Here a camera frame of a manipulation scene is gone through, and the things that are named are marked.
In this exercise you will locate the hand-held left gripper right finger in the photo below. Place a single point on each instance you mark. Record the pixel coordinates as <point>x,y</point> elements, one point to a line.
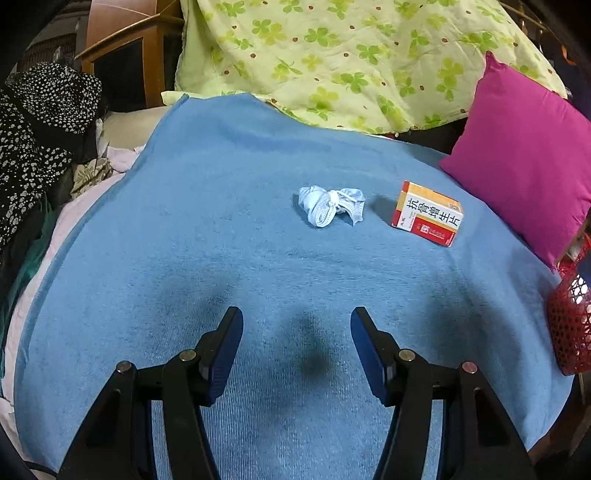
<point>369,357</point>

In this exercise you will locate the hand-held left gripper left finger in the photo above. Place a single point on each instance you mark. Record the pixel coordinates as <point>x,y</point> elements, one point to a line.
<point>226,353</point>

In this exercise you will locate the red mesh basket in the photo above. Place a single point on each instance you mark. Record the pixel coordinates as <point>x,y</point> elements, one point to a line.
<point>570,337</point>

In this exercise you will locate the blue blanket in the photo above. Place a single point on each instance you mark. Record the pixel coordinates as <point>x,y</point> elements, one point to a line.
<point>207,221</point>

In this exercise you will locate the orange and red medicine box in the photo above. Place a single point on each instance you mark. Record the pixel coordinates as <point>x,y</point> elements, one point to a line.
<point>429,214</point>

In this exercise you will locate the crumpled blue face mask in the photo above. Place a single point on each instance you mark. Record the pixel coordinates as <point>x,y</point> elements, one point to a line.
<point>318,205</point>

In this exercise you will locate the pale pink sheet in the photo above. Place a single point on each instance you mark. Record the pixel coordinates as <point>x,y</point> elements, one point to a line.
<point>51,230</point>

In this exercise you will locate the teal cloth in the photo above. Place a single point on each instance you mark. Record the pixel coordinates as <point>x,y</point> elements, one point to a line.
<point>23,277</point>

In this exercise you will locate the floral patterned cloth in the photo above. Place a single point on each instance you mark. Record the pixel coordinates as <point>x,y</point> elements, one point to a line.
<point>90,177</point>

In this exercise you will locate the cream pillow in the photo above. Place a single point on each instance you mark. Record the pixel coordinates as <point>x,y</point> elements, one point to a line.
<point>131,127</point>

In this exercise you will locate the magenta pillow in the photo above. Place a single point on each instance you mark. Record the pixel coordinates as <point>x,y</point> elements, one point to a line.
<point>526,161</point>

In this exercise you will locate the black white-dotted garment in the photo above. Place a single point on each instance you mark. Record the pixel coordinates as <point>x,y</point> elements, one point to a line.
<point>32,138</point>

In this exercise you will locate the green clover print quilt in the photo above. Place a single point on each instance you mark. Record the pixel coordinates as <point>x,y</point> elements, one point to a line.
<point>346,55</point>

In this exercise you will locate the wooden bed frame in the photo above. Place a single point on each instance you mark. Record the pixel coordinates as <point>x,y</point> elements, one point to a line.
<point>124,27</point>

